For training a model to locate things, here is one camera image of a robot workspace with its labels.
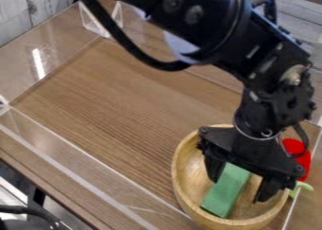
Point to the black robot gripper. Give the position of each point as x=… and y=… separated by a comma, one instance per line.
x=263, y=157

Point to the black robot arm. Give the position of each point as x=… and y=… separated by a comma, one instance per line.
x=234, y=35

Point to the green rectangular block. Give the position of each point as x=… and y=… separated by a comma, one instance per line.
x=223, y=193

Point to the brown wooden bowl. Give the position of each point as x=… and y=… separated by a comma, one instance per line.
x=191, y=185

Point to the red plush strawberry toy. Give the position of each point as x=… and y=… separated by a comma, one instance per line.
x=302, y=155

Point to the black metal table bracket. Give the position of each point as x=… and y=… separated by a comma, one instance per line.
x=41, y=217

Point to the clear acrylic corner bracket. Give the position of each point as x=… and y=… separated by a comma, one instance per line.
x=91, y=22

